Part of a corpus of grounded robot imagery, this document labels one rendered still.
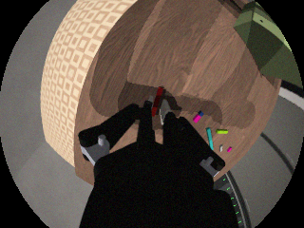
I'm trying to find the red rod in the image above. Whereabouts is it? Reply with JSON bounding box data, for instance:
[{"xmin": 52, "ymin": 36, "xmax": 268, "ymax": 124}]
[{"xmin": 152, "ymin": 87, "xmax": 163, "ymax": 117}]

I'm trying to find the lime green rod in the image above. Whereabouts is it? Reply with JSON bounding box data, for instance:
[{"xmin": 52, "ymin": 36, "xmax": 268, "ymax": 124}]
[{"xmin": 216, "ymin": 129, "xmax": 228, "ymax": 134}]

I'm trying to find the turquoise rod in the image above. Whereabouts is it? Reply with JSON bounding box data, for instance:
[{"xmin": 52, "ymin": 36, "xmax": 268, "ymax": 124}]
[{"xmin": 206, "ymin": 127, "xmax": 214, "ymax": 150}]

